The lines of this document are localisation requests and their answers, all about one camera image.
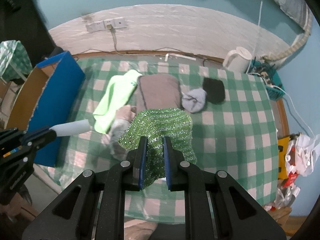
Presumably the grey power cable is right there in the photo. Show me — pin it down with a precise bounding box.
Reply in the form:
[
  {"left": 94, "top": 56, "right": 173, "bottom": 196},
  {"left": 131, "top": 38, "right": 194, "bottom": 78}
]
[{"left": 107, "top": 24, "right": 119, "bottom": 53}]

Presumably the white electric kettle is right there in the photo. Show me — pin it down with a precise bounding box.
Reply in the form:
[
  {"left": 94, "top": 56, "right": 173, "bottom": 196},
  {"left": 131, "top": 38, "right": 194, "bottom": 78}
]
[{"left": 222, "top": 46, "right": 252, "bottom": 73}]

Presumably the clear crumpled plastic bag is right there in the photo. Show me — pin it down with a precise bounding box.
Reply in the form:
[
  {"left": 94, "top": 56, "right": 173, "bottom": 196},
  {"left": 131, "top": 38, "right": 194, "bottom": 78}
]
[{"left": 265, "top": 185, "right": 300, "bottom": 211}]

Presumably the green checked bag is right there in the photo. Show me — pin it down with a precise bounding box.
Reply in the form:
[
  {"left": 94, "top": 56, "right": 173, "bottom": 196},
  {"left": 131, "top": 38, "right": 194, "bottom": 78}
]
[{"left": 0, "top": 40, "right": 33, "bottom": 80}]

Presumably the white hanging cord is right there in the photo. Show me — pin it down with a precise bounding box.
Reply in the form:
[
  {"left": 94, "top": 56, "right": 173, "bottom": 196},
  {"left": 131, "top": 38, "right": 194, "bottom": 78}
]
[{"left": 255, "top": 0, "right": 264, "bottom": 63}]

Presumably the black sock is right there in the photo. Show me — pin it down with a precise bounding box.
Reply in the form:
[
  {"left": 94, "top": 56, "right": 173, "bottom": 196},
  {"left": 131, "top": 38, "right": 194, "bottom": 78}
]
[{"left": 202, "top": 77, "right": 226, "bottom": 105}]

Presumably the dark cabinet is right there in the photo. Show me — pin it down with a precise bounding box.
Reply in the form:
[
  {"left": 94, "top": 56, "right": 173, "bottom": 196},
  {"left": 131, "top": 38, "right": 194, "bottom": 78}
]
[{"left": 0, "top": 0, "right": 58, "bottom": 58}]

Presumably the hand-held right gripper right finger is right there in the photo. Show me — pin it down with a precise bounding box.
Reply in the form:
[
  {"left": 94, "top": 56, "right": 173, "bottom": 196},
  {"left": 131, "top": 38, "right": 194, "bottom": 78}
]
[{"left": 163, "top": 136, "right": 286, "bottom": 240}]

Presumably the white cable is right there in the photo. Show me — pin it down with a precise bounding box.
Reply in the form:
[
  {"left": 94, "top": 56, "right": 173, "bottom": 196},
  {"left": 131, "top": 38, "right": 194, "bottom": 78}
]
[{"left": 250, "top": 72, "right": 314, "bottom": 135}]

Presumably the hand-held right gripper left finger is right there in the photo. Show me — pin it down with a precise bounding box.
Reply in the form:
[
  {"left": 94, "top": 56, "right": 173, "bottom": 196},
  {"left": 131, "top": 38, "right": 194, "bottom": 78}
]
[{"left": 22, "top": 136, "right": 148, "bottom": 240}]

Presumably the brown cloth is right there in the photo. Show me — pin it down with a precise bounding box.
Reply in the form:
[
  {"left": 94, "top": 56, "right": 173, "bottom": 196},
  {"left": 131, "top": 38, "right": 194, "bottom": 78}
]
[{"left": 135, "top": 74, "right": 182, "bottom": 114}]

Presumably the striped flexible hose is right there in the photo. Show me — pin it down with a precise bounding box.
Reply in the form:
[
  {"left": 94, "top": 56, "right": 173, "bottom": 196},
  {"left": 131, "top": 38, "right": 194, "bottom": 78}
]
[{"left": 269, "top": 17, "right": 313, "bottom": 65}]

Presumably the sparkly green cloth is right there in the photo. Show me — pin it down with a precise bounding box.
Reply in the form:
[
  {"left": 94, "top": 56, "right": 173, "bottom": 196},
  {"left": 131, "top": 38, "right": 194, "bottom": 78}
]
[{"left": 117, "top": 108, "right": 198, "bottom": 188}]

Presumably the green checked tablecloth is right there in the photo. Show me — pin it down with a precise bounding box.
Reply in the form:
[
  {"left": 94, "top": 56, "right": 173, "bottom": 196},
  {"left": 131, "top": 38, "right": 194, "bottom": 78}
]
[{"left": 56, "top": 55, "right": 279, "bottom": 224}]

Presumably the teal plastic basket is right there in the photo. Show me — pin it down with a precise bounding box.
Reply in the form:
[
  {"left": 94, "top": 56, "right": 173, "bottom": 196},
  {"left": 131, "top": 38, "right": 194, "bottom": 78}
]
[{"left": 250, "top": 60, "right": 284, "bottom": 102}]

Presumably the white plastic bag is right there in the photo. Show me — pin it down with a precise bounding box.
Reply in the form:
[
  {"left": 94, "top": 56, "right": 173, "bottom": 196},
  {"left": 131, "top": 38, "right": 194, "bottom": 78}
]
[{"left": 285, "top": 134, "right": 320, "bottom": 177}]

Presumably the yellow box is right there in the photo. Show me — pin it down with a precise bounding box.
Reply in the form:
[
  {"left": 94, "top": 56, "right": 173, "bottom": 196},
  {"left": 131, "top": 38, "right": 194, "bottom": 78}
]
[{"left": 277, "top": 137, "right": 290, "bottom": 180}]

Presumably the blue cardboard box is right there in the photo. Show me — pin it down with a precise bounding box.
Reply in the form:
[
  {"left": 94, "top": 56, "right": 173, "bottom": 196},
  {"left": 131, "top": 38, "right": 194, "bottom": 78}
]
[{"left": 5, "top": 51, "right": 87, "bottom": 168}]

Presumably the silver foil duct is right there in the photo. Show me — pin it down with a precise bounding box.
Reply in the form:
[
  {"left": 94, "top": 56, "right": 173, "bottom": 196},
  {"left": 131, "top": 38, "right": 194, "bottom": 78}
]
[{"left": 230, "top": 0, "right": 313, "bottom": 30}]

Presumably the lime green cloth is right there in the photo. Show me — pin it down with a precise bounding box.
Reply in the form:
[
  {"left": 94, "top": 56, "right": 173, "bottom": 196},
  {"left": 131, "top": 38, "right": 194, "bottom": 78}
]
[{"left": 92, "top": 69, "right": 142, "bottom": 134}]

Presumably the pink grey towel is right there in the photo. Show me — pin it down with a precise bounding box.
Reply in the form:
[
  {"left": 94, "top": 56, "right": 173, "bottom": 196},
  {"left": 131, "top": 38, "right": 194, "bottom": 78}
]
[{"left": 109, "top": 105, "right": 138, "bottom": 160}]

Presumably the red packet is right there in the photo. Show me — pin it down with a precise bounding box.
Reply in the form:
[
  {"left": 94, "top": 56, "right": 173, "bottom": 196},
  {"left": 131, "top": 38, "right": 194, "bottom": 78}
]
[{"left": 285, "top": 172, "right": 299, "bottom": 188}]

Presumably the pale grey sock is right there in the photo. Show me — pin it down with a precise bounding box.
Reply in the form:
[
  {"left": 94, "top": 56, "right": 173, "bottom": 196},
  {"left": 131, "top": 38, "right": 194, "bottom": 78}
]
[{"left": 51, "top": 119, "right": 90, "bottom": 137}]

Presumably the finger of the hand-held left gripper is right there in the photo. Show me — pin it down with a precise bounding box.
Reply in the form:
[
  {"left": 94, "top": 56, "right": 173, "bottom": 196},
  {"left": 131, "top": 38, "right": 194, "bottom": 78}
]
[{"left": 0, "top": 126, "right": 57, "bottom": 155}]

